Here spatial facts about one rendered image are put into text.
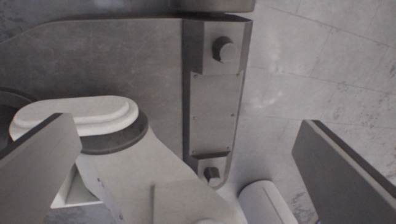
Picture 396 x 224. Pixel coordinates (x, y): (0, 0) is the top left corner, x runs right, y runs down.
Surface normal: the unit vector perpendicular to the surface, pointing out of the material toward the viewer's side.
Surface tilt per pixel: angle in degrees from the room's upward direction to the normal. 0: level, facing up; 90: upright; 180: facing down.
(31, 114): 90
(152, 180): 90
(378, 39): 0
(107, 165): 90
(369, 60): 0
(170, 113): 0
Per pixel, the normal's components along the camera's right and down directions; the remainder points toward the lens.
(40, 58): 0.20, 0.51
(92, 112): 0.04, -0.86
